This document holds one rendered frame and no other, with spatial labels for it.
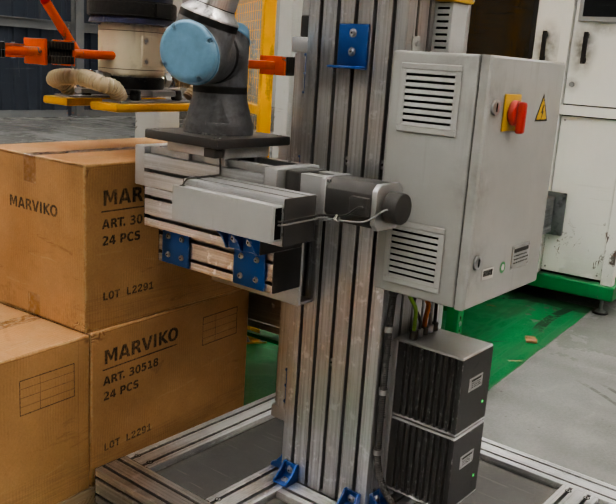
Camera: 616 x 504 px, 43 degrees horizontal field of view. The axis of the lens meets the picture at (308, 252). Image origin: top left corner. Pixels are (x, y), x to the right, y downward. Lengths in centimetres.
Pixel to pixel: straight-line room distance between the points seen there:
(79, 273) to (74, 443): 41
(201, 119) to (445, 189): 53
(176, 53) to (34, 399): 83
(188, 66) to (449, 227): 57
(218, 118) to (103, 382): 73
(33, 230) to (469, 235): 107
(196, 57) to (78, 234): 57
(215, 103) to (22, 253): 68
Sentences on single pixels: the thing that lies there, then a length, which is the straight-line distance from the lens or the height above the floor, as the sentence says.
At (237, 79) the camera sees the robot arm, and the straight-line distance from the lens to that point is 168.
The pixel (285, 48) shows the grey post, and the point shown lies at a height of 129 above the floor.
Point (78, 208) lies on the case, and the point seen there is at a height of 84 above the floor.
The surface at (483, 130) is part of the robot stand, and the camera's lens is 145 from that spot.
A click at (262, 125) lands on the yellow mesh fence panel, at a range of 328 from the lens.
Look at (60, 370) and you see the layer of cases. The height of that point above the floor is 48.
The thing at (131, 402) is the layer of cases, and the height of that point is 33.
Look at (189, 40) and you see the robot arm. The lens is 153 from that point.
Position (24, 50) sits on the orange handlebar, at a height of 118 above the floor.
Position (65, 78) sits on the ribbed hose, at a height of 112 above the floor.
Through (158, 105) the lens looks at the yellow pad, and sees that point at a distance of 204.
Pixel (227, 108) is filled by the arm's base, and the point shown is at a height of 109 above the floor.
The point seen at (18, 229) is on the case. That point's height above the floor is 75.
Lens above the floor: 120
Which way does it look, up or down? 13 degrees down
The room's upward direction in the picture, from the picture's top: 4 degrees clockwise
